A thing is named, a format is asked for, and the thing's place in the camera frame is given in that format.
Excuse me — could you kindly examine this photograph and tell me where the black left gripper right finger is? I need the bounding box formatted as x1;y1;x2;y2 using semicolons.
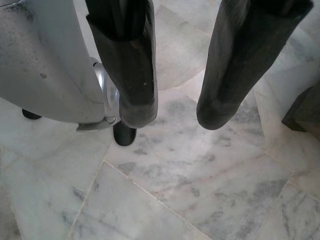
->
196;0;315;131

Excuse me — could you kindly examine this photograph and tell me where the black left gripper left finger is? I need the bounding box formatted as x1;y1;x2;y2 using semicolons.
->
84;0;160;129

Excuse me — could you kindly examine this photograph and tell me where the dark grey two-seat sofa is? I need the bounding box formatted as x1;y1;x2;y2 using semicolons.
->
281;86;320;133

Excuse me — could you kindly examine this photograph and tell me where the black robot left foot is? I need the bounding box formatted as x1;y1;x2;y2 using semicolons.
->
21;107;138;147

